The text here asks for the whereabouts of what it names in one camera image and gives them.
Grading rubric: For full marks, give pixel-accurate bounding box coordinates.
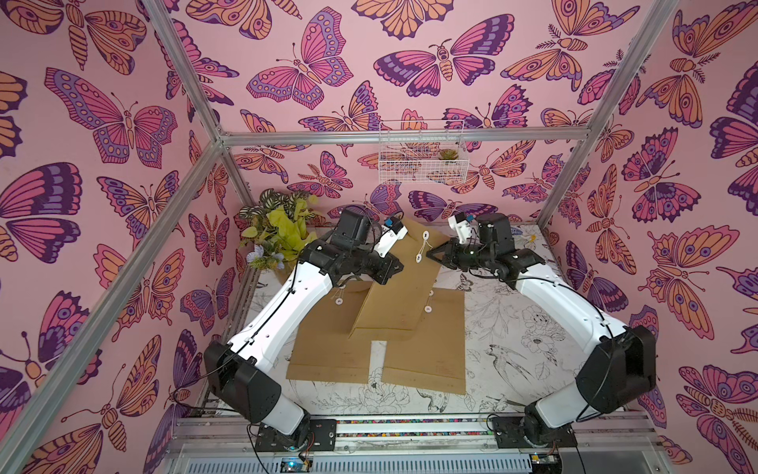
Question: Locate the brown kraft file bag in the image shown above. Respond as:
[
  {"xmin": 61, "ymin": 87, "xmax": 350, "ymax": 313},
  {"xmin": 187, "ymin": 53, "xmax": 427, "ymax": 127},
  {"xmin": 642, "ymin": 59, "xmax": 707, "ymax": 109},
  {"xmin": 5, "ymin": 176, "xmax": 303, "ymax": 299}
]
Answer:
[
  {"xmin": 286, "ymin": 282, "xmax": 371, "ymax": 384},
  {"xmin": 349, "ymin": 218, "xmax": 449, "ymax": 342},
  {"xmin": 382, "ymin": 288, "xmax": 467, "ymax": 395}
]

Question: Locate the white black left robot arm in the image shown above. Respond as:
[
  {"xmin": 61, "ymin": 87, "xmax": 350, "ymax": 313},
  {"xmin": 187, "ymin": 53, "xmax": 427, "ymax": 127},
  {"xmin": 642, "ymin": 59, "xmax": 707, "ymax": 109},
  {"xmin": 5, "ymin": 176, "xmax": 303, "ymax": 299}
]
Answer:
[{"xmin": 203, "ymin": 207, "xmax": 408, "ymax": 448}]

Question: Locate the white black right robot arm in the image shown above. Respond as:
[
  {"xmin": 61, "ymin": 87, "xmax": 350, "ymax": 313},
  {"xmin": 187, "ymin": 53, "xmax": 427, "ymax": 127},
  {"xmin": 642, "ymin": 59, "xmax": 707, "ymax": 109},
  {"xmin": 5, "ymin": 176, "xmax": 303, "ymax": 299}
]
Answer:
[{"xmin": 426, "ymin": 213, "xmax": 657, "ymax": 448}]

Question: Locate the potted green yellow plant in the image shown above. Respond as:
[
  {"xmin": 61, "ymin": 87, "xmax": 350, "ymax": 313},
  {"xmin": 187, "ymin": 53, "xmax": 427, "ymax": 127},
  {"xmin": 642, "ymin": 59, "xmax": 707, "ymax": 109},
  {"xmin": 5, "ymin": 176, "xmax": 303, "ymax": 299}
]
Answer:
[{"xmin": 235, "ymin": 189, "xmax": 322, "ymax": 271}]

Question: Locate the small green succulent plant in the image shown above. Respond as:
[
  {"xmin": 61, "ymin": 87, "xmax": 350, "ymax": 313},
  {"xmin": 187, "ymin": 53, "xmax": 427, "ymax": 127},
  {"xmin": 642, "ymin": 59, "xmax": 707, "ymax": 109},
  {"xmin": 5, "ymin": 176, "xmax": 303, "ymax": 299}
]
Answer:
[{"xmin": 438, "ymin": 148, "xmax": 459, "ymax": 161}]

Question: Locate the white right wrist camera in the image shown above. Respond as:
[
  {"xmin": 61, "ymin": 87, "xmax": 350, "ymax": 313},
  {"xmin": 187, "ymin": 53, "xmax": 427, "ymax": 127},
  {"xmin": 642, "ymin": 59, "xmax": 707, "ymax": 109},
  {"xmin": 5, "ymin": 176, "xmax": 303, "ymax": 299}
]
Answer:
[{"xmin": 447, "ymin": 213, "xmax": 474, "ymax": 244}]

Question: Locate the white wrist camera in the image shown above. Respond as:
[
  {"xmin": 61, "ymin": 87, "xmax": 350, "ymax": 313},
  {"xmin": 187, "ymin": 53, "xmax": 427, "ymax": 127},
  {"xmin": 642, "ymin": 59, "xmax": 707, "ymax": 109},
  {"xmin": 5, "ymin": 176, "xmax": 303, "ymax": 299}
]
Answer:
[
  {"xmin": 447, "ymin": 213, "xmax": 474, "ymax": 244},
  {"xmin": 373, "ymin": 216, "xmax": 408, "ymax": 258}
]

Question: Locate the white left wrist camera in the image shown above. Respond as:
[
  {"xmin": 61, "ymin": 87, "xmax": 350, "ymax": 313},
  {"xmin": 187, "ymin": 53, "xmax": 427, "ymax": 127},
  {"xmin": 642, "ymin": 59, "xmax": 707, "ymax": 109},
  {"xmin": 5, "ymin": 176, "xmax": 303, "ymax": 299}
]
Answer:
[{"xmin": 373, "ymin": 216, "xmax": 408, "ymax": 258}]

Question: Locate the white wire wall basket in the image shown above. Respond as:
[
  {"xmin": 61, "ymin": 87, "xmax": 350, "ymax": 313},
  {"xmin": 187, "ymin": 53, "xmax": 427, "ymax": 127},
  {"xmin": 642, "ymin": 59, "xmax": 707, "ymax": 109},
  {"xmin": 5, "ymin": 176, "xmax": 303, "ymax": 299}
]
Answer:
[{"xmin": 375, "ymin": 128, "xmax": 470, "ymax": 187}]

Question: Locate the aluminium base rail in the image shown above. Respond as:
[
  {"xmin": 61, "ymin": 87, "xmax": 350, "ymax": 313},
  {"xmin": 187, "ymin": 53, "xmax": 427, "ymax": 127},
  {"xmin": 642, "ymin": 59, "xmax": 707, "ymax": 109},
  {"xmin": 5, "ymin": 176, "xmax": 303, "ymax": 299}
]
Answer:
[{"xmin": 158, "ymin": 412, "xmax": 675, "ymax": 473}]

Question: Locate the aluminium cage frame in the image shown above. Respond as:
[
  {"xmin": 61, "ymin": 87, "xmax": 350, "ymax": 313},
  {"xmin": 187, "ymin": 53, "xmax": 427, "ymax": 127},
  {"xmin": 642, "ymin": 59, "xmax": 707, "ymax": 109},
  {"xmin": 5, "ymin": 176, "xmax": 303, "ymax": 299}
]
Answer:
[{"xmin": 0, "ymin": 0, "xmax": 679, "ymax": 474}]

